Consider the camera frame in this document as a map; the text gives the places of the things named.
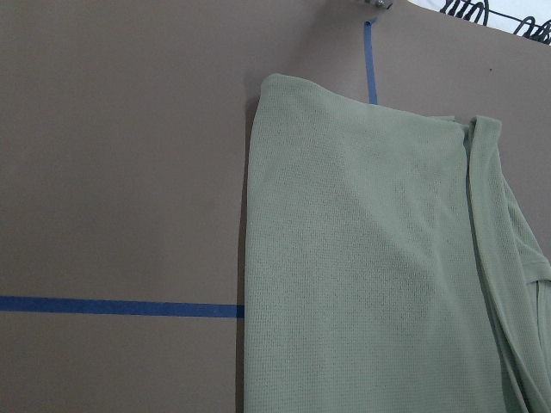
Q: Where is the olive green long-sleeve shirt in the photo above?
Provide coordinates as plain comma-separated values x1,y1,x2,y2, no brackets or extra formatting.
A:
244,74,550,412

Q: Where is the aluminium frame post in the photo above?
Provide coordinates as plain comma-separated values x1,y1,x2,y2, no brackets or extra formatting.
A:
355,0,393,9

